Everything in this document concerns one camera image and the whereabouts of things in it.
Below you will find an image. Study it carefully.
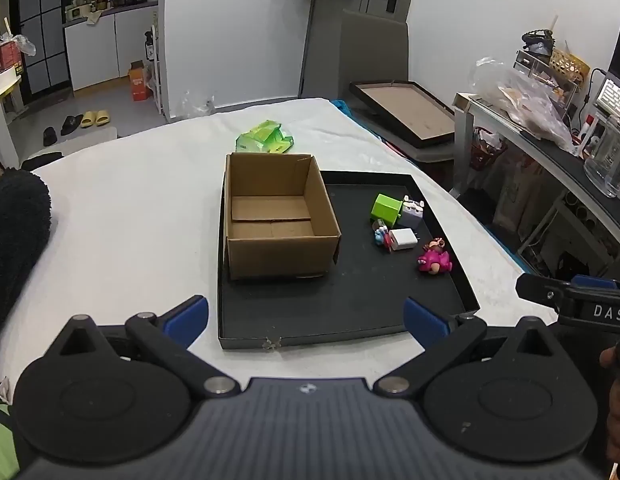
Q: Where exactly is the pink bear figurine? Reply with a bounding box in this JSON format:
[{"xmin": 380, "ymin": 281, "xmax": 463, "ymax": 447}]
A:
[{"xmin": 416, "ymin": 237, "xmax": 453, "ymax": 275}]

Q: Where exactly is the white charger block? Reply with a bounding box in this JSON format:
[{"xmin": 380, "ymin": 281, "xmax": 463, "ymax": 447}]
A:
[{"xmin": 389, "ymin": 228, "xmax": 418, "ymax": 252}]

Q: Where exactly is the red blue figure toy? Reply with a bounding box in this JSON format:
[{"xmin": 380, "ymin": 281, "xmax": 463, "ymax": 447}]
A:
[{"xmin": 372, "ymin": 219, "xmax": 392, "ymax": 252}]

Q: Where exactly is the brown cardboard box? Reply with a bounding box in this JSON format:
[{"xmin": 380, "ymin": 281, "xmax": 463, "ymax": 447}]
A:
[{"xmin": 223, "ymin": 153, "xmax": 342, "ymax": 281}]

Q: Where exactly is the black shallow tray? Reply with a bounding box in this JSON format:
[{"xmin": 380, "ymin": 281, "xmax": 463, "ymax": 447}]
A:
[{"xmin": 217, "ymin": 170, "xmax": 479, "ymax": 350}]

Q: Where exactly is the lavender bunny cube toy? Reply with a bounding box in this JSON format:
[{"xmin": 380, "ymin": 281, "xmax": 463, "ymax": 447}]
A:
[{"xmin": 398, "ymin": 195, "xmax": 425, "ymax": 231}]

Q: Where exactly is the grey side desk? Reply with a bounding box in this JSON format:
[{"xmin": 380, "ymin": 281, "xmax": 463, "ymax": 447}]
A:
[{"xmin": 450, "ymin": 90, "xmax": 620, "ymax": 281}]

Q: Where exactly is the green cube toy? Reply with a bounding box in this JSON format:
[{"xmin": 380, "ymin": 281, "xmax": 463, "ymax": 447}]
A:
[{"xmin": 371, "ymin": 194, "xmax": 402, "ymax": 228}]

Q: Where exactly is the clear plastic jug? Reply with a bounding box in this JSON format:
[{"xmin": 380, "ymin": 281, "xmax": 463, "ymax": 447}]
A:
[{"xmin": 584, "ymin": 115, "xmax": 620, "ymax": 198}]

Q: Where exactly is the black fuzzy sleeve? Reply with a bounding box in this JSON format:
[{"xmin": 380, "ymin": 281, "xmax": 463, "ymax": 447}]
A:
[{"xmin": 0, "ymin": 169, "xmax": 51, "ymax": 337}]

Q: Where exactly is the clear plastic bag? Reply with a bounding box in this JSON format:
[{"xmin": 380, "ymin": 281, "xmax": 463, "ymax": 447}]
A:
[{"xmin": 470, "ymin": 58, "xmax": 577, "ymax": 156}]

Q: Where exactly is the green tissue pack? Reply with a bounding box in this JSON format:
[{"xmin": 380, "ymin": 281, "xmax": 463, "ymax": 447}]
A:
[{"xmin": 235, "ymin": 120, "xmax": 294, "ymax": 154}]

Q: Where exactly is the black framed board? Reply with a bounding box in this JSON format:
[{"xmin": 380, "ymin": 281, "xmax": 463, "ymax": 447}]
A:
[{"xmin": 349, "ymin": 80, "xmax": 454, "ymax": 148}]

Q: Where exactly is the yellow slipper pair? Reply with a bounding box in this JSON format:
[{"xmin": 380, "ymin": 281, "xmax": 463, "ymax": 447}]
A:
[{"xmin": 80, "ymin": 110, "xmax": 110, "ymax": 129}]

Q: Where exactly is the black slipper pair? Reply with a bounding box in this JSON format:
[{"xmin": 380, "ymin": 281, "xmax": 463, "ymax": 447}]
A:
[{"xmin": 42, "ymin": 115, "xmax": 83, "ymax": 148}]

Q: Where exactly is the orange cardboard box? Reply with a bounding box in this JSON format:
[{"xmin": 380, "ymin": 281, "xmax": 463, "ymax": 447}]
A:
[{"xmin": 128, "ymin": 61, "xmax": 150, "ymax": 101}]

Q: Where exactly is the grey chair back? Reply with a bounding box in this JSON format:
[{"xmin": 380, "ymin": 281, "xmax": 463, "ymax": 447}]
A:
[{"xmin": 337, "ymin": 10, "xmax": 409, "ymax": 100}]

